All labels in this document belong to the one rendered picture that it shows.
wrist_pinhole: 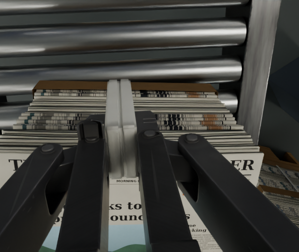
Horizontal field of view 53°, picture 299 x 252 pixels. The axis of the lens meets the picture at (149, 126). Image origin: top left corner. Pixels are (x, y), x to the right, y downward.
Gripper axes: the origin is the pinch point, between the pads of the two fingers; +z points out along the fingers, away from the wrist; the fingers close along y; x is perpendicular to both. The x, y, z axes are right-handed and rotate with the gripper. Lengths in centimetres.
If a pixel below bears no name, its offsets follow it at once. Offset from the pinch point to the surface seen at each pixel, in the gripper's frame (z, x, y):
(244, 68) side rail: 33.4, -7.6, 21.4
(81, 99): 26.8, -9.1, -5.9
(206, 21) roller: 34.5, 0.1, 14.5
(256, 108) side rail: 33.4, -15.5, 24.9
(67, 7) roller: 33.7, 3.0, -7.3
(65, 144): 12.3, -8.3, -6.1
